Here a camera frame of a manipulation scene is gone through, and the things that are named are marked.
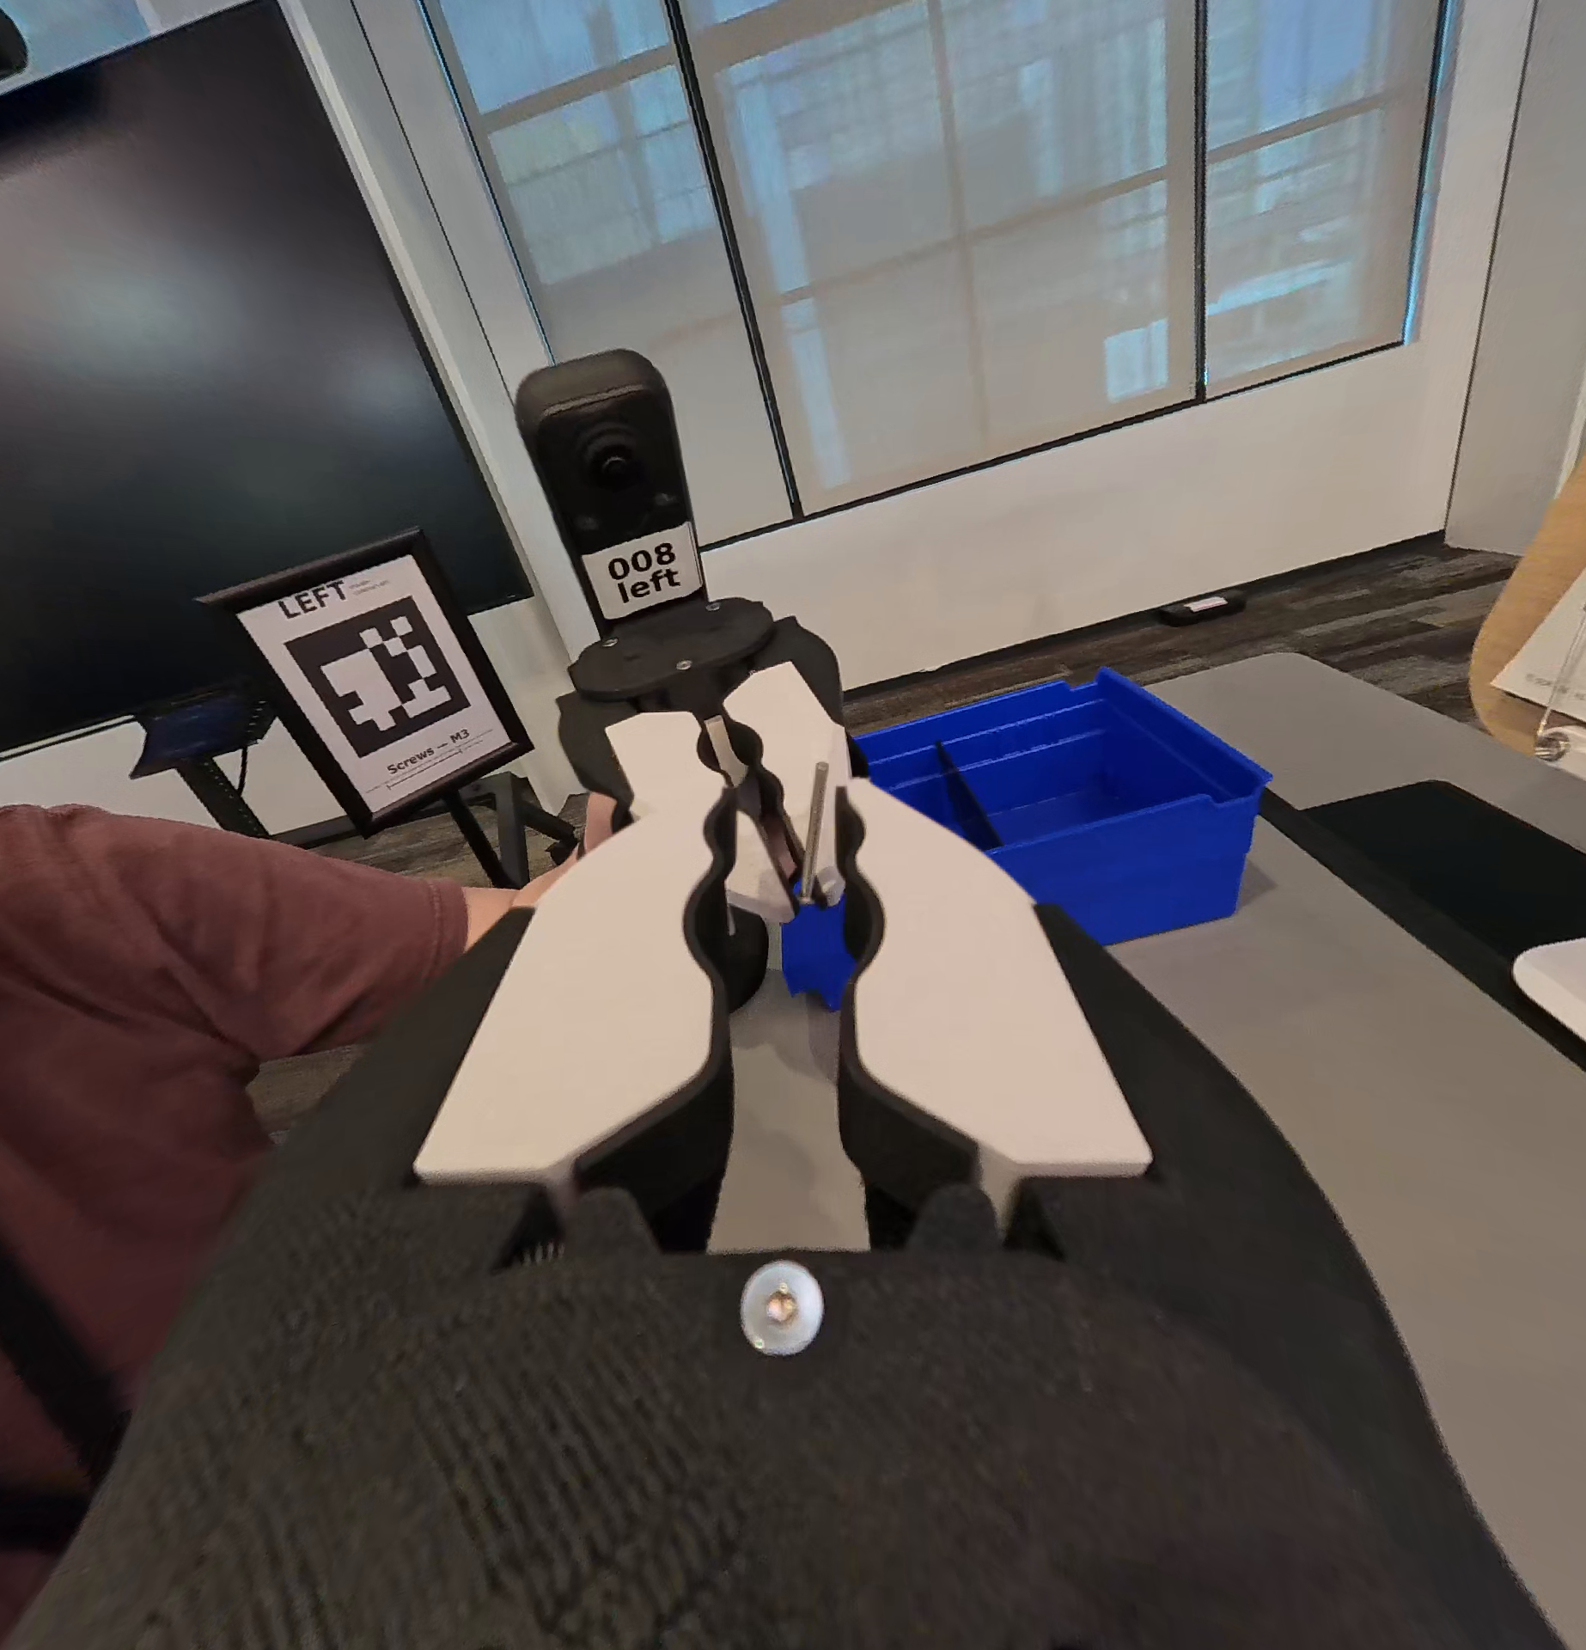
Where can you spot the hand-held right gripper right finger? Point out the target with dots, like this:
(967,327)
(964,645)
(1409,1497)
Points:
(986,1033)

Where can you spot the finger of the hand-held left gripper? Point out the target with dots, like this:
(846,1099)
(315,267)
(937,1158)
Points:
(799,721)
(666,767)

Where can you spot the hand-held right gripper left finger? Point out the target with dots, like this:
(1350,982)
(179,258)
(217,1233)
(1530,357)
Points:
(588,1020)

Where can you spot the long steel bolt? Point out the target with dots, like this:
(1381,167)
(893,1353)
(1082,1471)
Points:
(814,827)

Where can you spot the blue plastic bin with divider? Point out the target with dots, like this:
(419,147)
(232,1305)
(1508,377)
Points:
(1129,851)

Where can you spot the person's left forearm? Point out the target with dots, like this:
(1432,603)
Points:
(515,897)

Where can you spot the person's left hand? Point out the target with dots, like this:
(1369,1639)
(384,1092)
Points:
(603,827)

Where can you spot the black sign stand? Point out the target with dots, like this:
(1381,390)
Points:
(495,827)

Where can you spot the framed marker sign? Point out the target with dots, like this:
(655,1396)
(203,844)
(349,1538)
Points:
(368,698)

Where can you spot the black floor outlet box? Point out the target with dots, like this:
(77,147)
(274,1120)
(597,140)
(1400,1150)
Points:
(1200,609)

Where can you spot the black laptop stand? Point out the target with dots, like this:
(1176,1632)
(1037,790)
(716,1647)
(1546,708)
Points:
(226,795)

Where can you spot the white framed window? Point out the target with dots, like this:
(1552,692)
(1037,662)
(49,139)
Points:
(1000,194)

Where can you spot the open laptop with blue screen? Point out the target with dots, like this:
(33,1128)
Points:
(199,729)

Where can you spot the dark desk pad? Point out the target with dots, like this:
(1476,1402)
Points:
(1476,877)

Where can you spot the papers on wooden table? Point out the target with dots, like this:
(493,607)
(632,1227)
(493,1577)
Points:
(1554,607)

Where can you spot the large black wall display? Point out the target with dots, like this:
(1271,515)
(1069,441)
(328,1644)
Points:
(199,322)

